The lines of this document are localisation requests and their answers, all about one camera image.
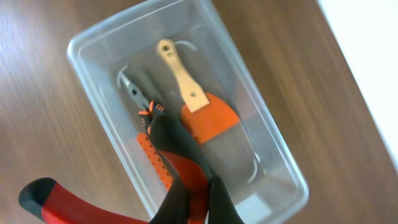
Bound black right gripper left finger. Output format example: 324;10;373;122
149;177;189;224

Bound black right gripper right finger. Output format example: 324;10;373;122
208;175;244;224

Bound orange scraper wooden handle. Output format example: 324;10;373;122
156;39;239;144

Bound orange black needle-nose pliers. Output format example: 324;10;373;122
117;67;164;132

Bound red handled wire cutters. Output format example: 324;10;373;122
17;118;215;224

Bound clear plastic container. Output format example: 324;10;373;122
67;1;308;223

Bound red screwdriver bit holder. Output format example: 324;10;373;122
136;133;174;190

